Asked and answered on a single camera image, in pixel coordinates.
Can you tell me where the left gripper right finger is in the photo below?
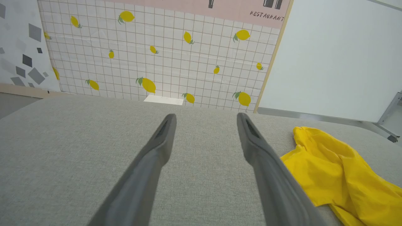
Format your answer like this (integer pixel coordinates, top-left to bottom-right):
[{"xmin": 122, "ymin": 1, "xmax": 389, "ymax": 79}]
[{"xmin": 236, "ymin": 113, "xmax": 328, "ymax": 226}]

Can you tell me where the yellow garment with white print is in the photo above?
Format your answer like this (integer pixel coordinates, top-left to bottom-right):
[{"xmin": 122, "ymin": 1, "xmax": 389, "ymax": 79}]
[{"xmin": 280, "ymin": 126, "xmax": 402, "ymax": 226}]

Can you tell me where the grey metal board stand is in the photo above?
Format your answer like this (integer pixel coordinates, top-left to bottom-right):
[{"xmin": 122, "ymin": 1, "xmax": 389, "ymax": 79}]
[{"xmin": 364, "ymin": 91, "xmax": 402, "ymax": 143}]

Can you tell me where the grey diamond pattern panel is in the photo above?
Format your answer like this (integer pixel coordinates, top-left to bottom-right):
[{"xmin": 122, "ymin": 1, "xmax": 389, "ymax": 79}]
[{"xmin": 0, "ymin": 0, "xmax": 62, "ymax": 93}]

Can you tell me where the plain white board panel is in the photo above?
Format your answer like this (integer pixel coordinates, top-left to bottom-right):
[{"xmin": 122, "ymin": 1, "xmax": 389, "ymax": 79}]
[{"xmin": 256, "ymin": 0, "xmax": 402, "ymax": 123}]

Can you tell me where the small white flat box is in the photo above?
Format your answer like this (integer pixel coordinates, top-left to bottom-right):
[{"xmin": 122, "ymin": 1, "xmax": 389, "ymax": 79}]
[{"xmin": 144, "ymin": 95, "xmax": 184, "ymax": 105}]

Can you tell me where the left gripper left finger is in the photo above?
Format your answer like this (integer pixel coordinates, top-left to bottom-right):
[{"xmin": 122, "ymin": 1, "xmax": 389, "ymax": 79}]
[{"xmin": 88, "ymin": 114, "xmax": 177, "ymax": 226}]

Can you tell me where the lemon print grid backdrop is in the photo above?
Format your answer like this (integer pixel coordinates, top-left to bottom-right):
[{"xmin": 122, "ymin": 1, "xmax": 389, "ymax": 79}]
[{"xmin": 37, "ymin": 0, "xmax": 294, "ymax": 113}]

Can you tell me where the beige wooden baseboard strip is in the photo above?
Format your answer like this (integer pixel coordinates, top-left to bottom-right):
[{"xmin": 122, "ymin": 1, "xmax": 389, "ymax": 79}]
[{"xmin": 0, "ymin": 83, "xmax": 68, "ymax": 100}]

